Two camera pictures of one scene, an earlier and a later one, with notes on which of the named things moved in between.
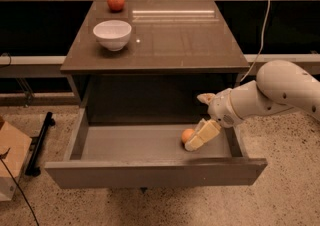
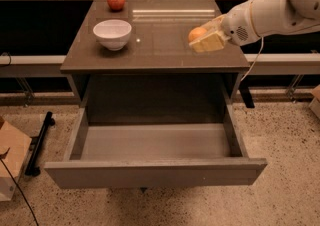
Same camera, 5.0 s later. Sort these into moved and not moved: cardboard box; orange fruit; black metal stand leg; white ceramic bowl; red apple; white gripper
Moved: orange fruit; white gripper
Not moved: red apple; cardboard box; black metal stand leg; white ceramic bowl
